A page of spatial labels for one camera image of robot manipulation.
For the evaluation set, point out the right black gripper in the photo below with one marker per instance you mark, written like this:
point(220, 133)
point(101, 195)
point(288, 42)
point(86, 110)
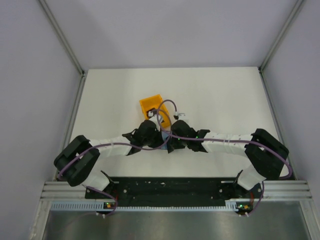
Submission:
point(175, 145)

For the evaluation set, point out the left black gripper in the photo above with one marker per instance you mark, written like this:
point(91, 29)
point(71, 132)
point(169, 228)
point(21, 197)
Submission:
point(159, 141)

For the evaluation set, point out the yellow plastic bin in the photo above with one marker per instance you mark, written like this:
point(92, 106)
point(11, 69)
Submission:
point(154, 102)

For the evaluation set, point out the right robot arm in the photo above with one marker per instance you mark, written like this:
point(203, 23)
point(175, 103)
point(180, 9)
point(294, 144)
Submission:
point(266, 154)

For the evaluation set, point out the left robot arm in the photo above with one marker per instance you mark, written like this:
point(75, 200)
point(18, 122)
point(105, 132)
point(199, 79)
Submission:
point(75, 164)

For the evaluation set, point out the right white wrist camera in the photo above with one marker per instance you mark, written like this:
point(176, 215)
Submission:
point(181, 117)

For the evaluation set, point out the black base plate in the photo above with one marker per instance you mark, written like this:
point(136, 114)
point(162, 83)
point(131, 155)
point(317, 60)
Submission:
point(178, 191)

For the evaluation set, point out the grey cable duct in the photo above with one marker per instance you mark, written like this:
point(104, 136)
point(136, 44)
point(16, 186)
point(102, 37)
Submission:
point(99, 206)

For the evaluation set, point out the left aluminium frame post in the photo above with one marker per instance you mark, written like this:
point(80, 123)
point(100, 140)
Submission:
point(60, 36)

